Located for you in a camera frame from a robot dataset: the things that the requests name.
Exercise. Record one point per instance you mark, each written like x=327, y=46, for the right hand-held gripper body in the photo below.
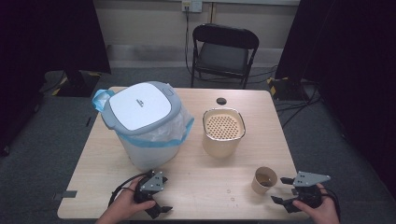
x=308, y=179

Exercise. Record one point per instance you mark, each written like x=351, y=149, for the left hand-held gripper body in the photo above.
x=152, y=183

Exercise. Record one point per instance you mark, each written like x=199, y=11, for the brown paper cup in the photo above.
x=258, y=186

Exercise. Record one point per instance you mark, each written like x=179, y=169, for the beige strainer container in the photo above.
x=219, y=146

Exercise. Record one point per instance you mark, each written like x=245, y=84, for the white bin with blue liner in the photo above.
x=140, y=105

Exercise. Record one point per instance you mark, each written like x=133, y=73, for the person's left hand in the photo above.
x=123, y=205

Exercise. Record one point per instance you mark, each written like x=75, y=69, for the person's right hand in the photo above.
x=323, y=213

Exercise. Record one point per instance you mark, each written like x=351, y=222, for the clear trash bag blue rim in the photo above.
x=149, y=144

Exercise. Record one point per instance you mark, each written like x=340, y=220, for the grey tape strip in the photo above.
x=66, y=195

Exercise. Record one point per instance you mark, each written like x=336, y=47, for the black stand base yellow tape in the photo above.
x=285, y=88
x=79, y=85

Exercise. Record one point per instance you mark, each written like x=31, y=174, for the black curtain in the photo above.
x=351, y=62
x=46, y=40

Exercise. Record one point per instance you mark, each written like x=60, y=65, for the black folding chair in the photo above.
x=222, y=57

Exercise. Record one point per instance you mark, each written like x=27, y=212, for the white wall outlet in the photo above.
x=191, y=5

